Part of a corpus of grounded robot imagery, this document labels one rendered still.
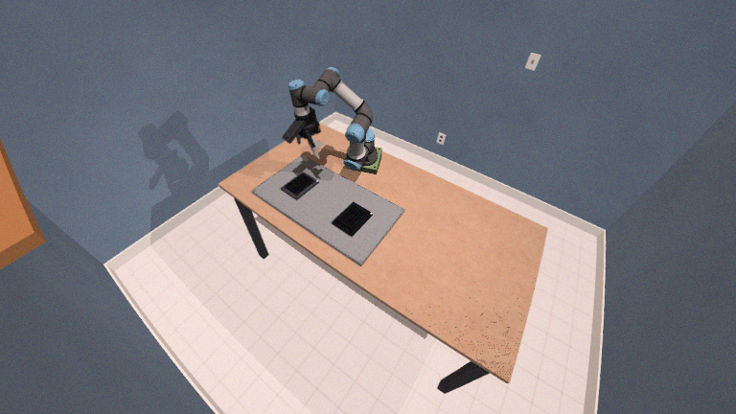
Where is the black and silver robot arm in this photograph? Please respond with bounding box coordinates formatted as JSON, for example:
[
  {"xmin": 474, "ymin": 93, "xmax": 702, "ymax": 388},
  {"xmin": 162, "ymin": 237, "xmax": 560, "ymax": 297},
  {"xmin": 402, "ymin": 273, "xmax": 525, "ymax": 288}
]
[{"xmin": 283, "ymin": 67, "xmax": 378, "ymax": 171}]

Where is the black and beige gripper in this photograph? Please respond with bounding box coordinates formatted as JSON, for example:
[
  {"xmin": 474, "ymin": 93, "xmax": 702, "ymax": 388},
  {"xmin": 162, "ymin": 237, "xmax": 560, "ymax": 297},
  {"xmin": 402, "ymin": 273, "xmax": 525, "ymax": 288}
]
[{"xmin": 294, "ymin": 107, "xmax": 323, "ymax": 159}]

